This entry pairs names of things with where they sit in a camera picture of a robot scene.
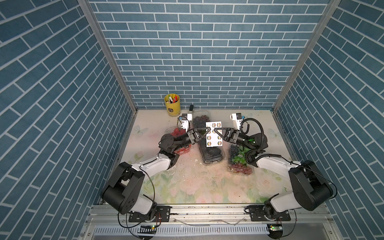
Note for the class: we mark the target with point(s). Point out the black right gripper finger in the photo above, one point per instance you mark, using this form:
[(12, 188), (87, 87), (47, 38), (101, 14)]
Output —
[(221, 129), (220, 136)]

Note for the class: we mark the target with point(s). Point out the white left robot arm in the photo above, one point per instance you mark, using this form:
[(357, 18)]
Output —
[(122, 190)]

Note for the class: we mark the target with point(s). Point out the clear box of dark grapes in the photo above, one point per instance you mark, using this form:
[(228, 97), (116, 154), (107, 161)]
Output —
[(200, 118)]

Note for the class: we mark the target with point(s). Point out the white fruit sticker sheet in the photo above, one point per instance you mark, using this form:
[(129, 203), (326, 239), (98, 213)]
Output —
[(213, 139)]

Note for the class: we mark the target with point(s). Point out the clear box of mixed grapes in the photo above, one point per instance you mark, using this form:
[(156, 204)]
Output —
[(237, 160)]

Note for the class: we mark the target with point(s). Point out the white perforated cable tray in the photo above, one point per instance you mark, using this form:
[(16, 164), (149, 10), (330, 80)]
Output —
[(184, 230)]

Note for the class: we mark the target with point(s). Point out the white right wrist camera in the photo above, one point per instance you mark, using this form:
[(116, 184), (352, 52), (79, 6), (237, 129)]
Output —
[(237, 119)]

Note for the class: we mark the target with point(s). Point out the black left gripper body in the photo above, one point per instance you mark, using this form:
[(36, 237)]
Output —
[(190, 137)]

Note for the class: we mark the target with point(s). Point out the clear box of avocados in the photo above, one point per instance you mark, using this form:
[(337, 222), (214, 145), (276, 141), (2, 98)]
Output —
[(211, 155)]

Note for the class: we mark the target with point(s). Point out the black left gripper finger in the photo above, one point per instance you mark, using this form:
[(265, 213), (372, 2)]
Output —
[(202, 134), (202, 130)]

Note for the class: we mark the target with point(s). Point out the clear box of strawberries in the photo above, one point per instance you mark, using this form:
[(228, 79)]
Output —
[(176, 132)]

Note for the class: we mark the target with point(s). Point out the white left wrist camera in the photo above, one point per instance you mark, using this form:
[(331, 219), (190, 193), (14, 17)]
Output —
[(184, 120)]

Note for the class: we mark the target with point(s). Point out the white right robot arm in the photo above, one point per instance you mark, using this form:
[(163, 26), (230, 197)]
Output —
[(309, 188)]

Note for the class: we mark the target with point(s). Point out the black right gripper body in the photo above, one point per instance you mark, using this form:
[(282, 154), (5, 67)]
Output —
[(235, 137)]

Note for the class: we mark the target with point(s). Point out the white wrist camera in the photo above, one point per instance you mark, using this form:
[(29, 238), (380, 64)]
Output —
[(184, 120), (237, 119)]

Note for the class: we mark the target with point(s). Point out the metal base rail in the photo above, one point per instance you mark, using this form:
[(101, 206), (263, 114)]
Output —
[(205, 214)]

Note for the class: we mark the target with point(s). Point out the yellow pen cup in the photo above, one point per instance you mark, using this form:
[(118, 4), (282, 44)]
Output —
[(173, 105)]

